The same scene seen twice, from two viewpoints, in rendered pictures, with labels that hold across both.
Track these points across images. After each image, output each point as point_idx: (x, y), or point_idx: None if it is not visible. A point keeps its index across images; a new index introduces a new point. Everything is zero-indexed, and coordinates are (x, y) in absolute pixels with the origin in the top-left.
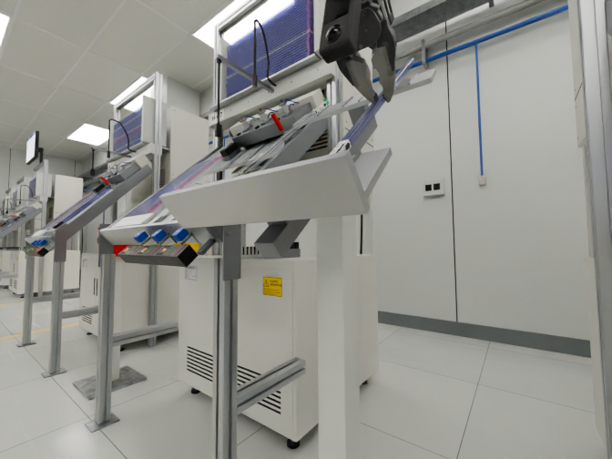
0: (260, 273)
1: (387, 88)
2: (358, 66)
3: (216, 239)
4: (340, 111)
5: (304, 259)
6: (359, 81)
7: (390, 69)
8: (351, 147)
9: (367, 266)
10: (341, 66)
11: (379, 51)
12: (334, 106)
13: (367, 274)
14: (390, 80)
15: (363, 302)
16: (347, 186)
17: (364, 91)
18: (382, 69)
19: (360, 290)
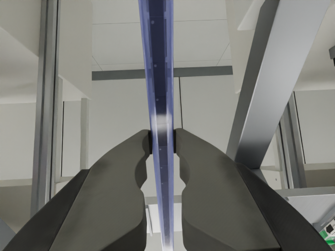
0: None
1: (129, 139)
2: (207, 215)
3: None
4: (291, 191)
5: (323, 24)
6: (214, 168)
7: (91, 174)
8: (252, 85)
9: (242, 75)
10: (308, 241)
11: (85, 244)
12: (306, 216)
13: (241, 68)
14: (110, 152)
15: (242, 39)
16: None
17: (200, 144)
18: (114, 179)
19: (246, 47)
